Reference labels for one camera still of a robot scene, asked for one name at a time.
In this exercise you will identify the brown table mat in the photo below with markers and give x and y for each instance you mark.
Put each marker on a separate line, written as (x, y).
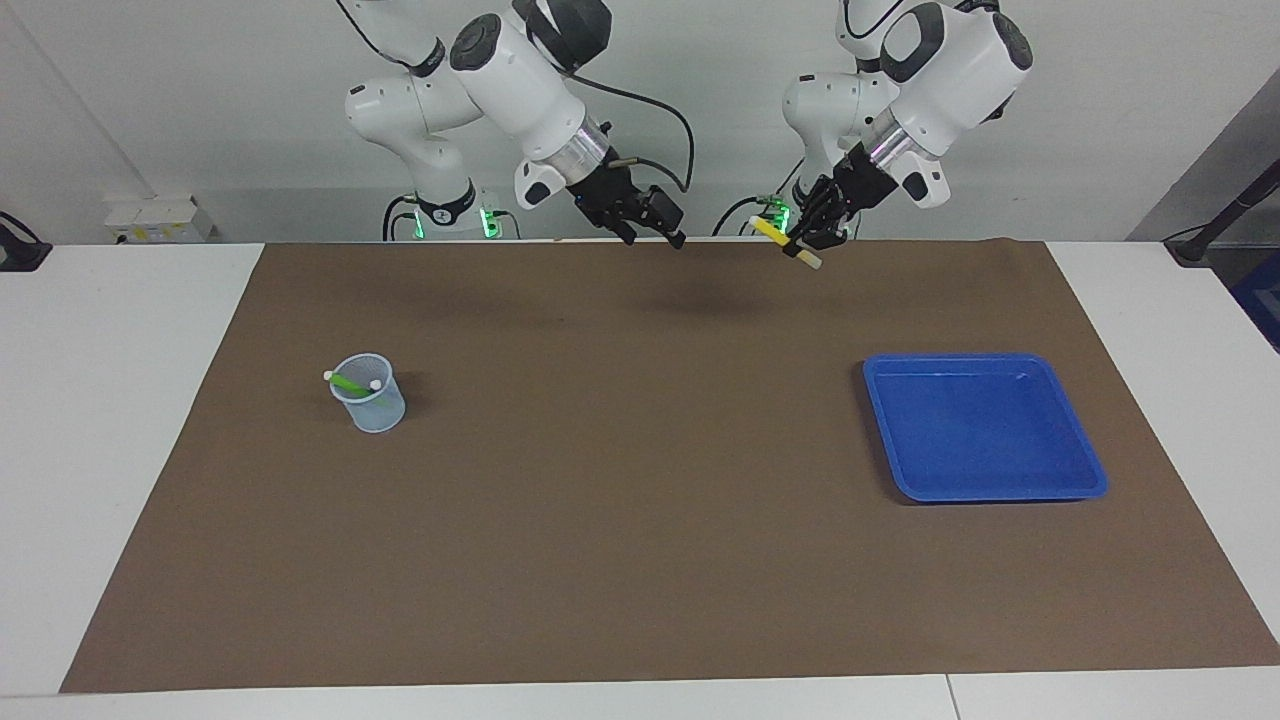
(640, 500)

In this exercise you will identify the translucent plastic cup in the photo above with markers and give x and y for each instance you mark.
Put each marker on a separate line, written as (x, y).
(385, 415)

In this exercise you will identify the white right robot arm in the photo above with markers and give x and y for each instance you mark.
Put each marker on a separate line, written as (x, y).
(520, 90)

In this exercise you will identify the black clamp device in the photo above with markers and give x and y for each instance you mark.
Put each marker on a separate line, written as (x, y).
(20, 255)

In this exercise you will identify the green pen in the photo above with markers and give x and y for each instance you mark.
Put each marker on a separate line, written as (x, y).
(350, 383)

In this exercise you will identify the blue crate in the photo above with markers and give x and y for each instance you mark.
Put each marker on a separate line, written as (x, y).
(1262, 300)

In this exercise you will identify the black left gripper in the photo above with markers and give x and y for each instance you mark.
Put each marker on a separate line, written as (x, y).
(865, 182)

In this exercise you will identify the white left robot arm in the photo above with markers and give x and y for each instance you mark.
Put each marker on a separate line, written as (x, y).
(950, 70)

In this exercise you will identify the black stand pole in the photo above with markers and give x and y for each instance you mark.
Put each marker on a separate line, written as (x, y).
(1225, 215)

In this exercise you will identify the blue plastic tray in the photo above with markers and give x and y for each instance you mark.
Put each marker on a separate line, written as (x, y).
(980, 430)

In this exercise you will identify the white power strip box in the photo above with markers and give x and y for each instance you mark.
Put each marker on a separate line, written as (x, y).
(160, 220)

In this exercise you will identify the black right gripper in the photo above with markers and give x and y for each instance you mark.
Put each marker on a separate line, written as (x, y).
(605, 198)

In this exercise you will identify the yellow pen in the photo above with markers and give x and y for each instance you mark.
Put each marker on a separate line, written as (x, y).
(770, 231)

